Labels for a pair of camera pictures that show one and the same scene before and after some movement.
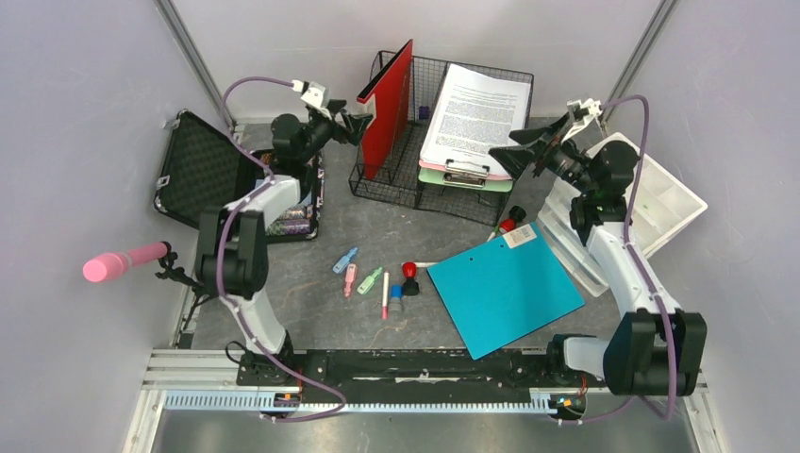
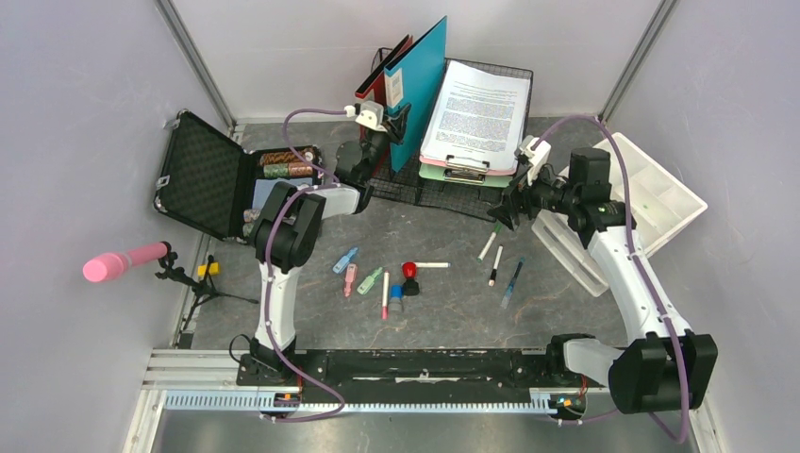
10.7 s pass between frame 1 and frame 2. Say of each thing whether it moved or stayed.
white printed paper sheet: stayed
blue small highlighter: stayed
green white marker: stayed
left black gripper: moved
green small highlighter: stayed
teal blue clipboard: moved
